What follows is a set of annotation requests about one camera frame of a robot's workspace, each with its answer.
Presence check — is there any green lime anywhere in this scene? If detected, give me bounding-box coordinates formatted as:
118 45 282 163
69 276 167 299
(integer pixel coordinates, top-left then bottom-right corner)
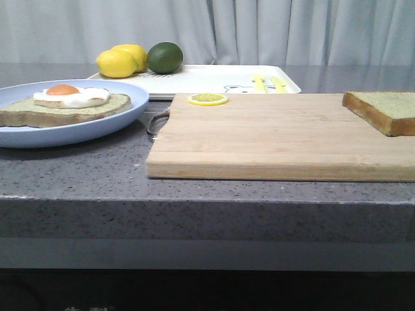
147 41 184 74

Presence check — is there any front yellow lemon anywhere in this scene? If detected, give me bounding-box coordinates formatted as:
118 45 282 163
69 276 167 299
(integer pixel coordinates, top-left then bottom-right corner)
95 49 137 78

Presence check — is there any wooden cutting board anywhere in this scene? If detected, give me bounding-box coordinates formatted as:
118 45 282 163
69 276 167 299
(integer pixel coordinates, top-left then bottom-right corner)
146 93 414 182

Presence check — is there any fried egg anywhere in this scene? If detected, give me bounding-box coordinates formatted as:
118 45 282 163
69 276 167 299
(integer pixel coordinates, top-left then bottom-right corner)
32 84 110 109

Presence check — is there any yellow lemon slice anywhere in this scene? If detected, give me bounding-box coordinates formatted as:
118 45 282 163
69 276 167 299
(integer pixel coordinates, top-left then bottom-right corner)
187 93 228 106

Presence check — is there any back yellow lemon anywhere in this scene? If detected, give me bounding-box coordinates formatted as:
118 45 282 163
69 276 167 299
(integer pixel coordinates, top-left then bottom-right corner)
112 43 147 73

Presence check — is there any light blue round plate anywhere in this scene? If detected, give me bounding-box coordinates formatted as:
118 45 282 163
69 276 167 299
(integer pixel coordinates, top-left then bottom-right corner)
1 79 150 148

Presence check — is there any white curtain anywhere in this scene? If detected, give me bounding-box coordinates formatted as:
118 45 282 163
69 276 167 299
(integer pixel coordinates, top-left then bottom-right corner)
1 1 414 66

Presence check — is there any metal cutting board handle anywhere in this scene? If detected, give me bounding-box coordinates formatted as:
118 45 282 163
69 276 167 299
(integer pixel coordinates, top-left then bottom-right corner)
147 108 170 136

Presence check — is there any white rectangular tray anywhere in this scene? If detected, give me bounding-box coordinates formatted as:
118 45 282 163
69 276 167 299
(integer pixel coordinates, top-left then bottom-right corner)
86 64 302 100

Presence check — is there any bread slice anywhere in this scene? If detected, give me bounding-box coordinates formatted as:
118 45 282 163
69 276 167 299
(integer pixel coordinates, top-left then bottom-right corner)
1 93 132 128
342 91 414 137

